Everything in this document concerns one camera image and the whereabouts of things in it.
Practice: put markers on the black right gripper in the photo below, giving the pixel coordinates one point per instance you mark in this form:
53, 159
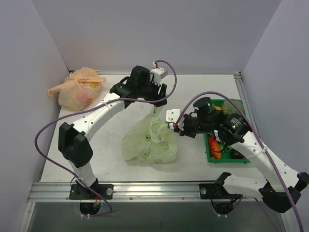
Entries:
184, 125

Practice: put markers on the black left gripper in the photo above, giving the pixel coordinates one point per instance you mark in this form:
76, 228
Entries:
157, 95

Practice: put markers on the red orange mango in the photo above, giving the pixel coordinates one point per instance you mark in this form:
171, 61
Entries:
214, 148

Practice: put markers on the netted green cantaloupe melon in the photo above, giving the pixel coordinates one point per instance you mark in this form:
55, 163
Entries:
229, 108

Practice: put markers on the pale green plastic bag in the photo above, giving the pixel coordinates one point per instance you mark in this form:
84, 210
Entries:
150, 140

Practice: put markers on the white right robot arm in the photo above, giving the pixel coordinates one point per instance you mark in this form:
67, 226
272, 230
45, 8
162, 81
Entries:
281, 186

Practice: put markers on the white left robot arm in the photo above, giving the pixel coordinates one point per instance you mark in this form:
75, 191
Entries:
74, 139

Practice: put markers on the orange filled plastic bag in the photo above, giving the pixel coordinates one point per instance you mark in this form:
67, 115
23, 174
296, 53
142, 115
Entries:
79, 89

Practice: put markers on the dark purple passion fruit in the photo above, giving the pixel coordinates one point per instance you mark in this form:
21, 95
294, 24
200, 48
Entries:
236, 155

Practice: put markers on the green plastic tray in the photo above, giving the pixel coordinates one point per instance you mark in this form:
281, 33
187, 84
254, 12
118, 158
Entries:
225, 150

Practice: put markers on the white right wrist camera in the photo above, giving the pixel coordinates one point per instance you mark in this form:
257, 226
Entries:
171, 118

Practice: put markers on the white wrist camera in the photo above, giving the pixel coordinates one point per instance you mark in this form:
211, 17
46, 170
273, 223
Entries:
171, 118
157, 74

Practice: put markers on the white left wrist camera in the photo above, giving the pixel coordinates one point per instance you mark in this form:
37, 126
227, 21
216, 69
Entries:
157, 74

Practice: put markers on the aluminium right side rail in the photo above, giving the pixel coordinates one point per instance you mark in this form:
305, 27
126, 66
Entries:
248, 115

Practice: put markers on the aluminium rail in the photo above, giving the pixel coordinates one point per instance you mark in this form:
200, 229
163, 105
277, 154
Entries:
248, 115
129, 192

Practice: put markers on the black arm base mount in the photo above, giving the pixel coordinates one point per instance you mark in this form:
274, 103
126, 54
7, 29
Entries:
215, 190

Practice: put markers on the aluminium front rail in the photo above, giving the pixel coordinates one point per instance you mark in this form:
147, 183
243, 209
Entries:
129, 192

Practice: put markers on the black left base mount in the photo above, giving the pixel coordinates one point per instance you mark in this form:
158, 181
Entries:
79, 192

